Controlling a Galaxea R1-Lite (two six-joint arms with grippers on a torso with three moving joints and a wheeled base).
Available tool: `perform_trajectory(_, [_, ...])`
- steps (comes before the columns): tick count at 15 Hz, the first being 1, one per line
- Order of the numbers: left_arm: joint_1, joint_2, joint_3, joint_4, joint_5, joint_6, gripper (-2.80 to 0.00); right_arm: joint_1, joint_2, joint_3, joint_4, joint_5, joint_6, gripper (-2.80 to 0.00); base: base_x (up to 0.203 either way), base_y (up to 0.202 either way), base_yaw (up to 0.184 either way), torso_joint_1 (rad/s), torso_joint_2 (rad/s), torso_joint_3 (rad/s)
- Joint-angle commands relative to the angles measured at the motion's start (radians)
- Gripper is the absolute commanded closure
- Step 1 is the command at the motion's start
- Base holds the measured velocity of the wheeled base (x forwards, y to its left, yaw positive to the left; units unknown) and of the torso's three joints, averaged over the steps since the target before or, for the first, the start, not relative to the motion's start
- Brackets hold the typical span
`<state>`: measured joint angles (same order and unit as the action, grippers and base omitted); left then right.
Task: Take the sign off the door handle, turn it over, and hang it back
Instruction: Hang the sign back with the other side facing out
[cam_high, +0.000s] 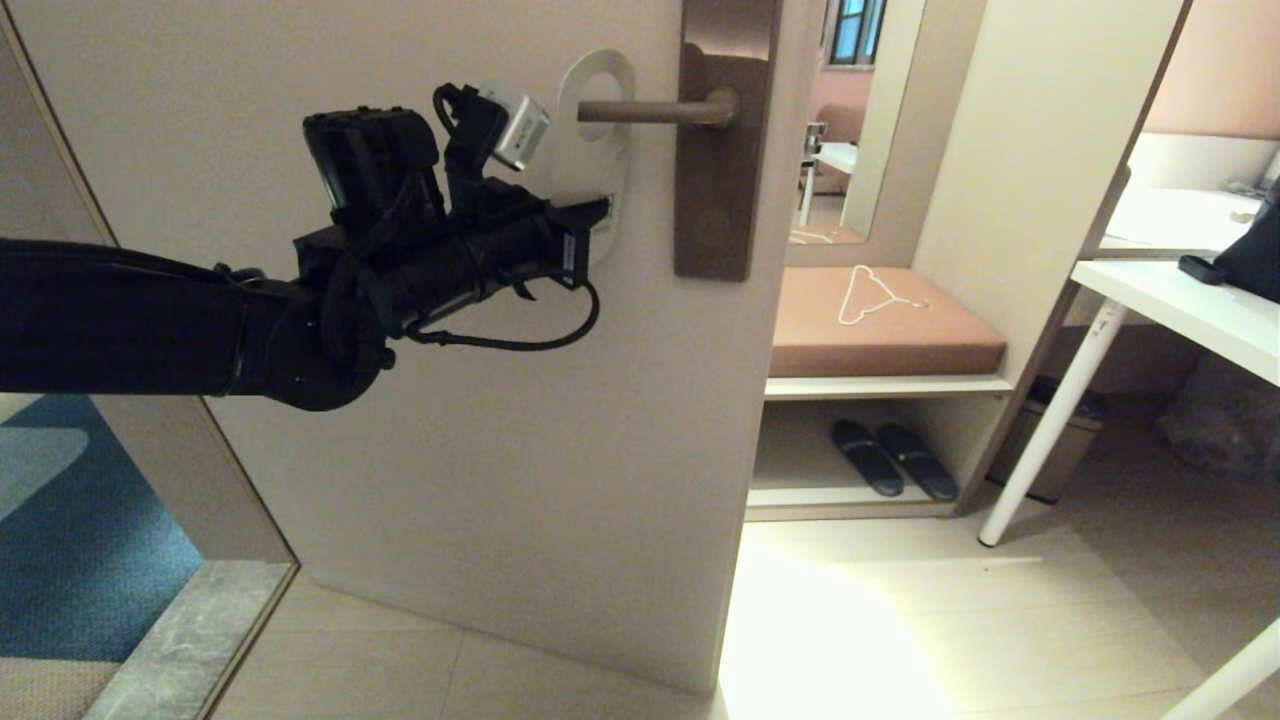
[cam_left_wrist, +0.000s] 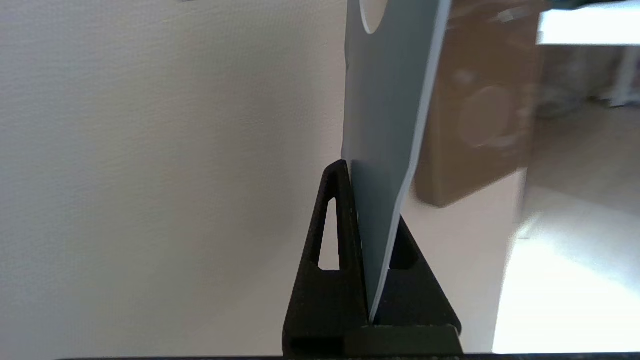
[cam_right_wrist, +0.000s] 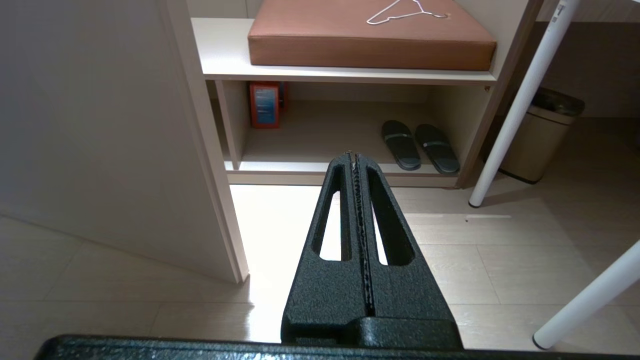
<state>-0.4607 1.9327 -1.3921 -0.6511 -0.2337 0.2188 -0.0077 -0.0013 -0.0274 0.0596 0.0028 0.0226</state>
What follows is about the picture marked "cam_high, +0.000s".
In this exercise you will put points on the tall wall mirror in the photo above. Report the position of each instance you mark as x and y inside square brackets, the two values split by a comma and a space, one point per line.
[850, 150]

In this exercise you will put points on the cream wardrobe shelf unit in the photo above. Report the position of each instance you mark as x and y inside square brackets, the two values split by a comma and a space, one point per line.
[1030, 150]

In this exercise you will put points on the beige trash bin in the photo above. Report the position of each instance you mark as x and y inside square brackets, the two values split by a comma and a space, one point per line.
[1060, 450]

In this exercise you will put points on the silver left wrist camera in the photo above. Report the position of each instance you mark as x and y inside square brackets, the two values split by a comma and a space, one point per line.
[520, 130]

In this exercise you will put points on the grey marble threshold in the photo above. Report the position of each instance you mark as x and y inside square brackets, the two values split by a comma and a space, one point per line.
[190, 640]

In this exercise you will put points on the black bag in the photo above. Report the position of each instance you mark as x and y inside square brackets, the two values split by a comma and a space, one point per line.
[1255, 260]

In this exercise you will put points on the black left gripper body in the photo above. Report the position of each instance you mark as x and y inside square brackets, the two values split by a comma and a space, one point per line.
[480, 265]

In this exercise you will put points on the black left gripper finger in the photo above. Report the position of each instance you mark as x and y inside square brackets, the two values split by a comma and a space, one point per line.
[580, 215]

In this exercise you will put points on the small black box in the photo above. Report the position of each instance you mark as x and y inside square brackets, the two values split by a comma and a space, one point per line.
[1200, 270]

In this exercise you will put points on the white washbasin countertop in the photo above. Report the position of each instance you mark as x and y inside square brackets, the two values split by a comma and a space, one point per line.
[1180, 220]

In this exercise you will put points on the clear plastic bag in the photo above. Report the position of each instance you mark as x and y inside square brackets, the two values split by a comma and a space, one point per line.
[1220, 430]

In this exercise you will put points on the white table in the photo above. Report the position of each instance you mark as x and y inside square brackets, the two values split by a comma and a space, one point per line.
[1200, 315]

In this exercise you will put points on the beige wooden door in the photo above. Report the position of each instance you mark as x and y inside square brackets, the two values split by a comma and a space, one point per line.
[450, 500]

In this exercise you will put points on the grey-blue do-not-disturb door sign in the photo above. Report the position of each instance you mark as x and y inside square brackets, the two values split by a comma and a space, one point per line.
[590, 170]

